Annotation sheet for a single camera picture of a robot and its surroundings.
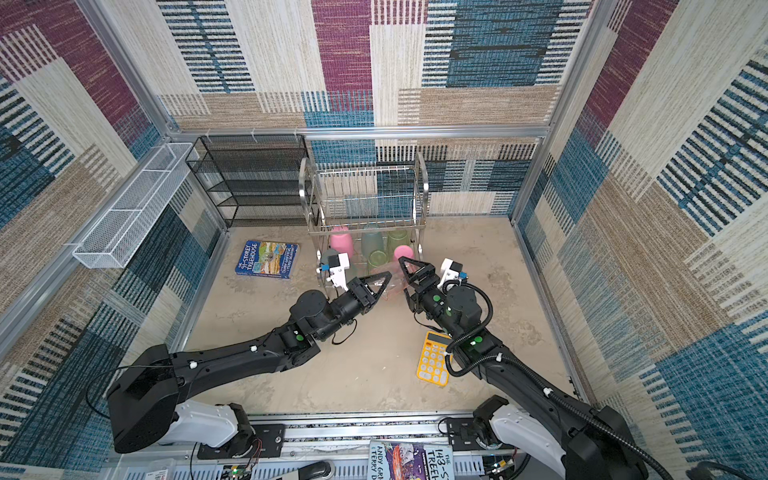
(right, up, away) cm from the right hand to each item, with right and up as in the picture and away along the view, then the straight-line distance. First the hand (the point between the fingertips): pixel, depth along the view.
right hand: (396, 273), depth 72 cm
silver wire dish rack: (-10, +18, +50) cm, 54 cm away
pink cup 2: (+3, +5, +19) cm, 20 cm away
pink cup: (-17, +8, +25) cm, 32 cm away
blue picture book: (-44, +2, +33) cm, 55 cm away
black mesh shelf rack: (-51, +31, +37) cm, 70 cm away
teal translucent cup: (-7, +8, +27) cm, 29 cm away
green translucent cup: (0, +9, +25) cm, 26 cm away
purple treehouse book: (+3, -42, -3) cm, 42 cm away
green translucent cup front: (-5, +3, +17) cm, 18 cm away
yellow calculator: (+10, -26, +11) cm, 30 cm away
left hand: (-1, 0, -6) cm, 6 cm away
